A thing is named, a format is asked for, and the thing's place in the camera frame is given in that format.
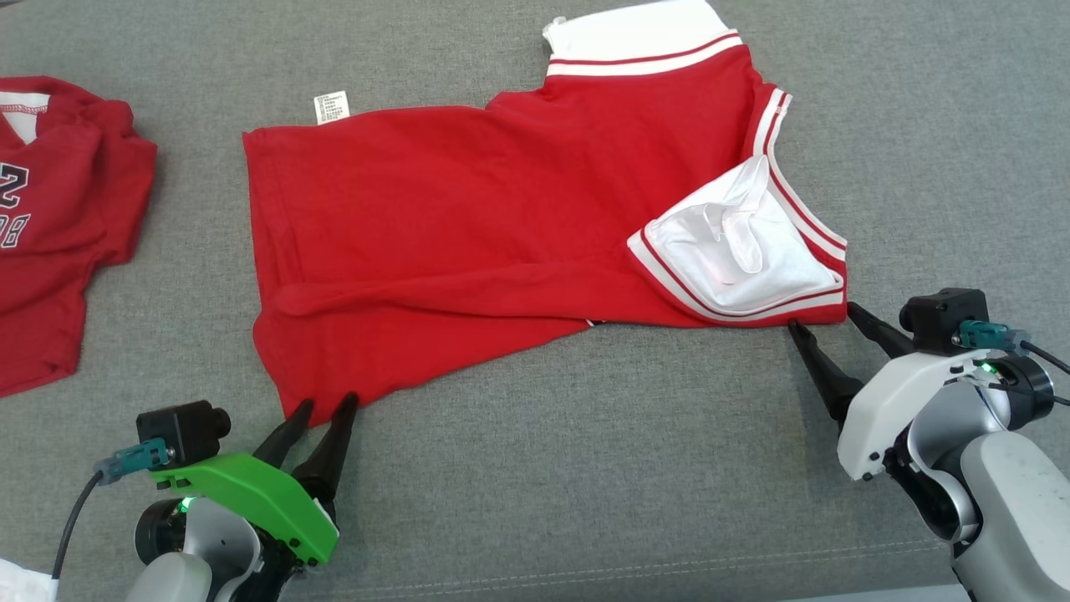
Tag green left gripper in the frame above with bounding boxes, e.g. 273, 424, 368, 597
149, 392, 360, 578

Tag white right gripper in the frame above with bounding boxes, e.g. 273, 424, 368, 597
788, 302, 1000, 483

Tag red Bulls jersey white trim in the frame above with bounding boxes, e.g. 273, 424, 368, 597
242, 0, 849, 429

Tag red jersey shirt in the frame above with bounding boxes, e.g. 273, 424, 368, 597
0, 75, 158, 400

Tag black cable teal plug left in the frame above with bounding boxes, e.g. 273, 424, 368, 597
52, 441, 176, 580

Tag white cable wrap sleeve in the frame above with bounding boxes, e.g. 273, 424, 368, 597
0, 559, 59, 602

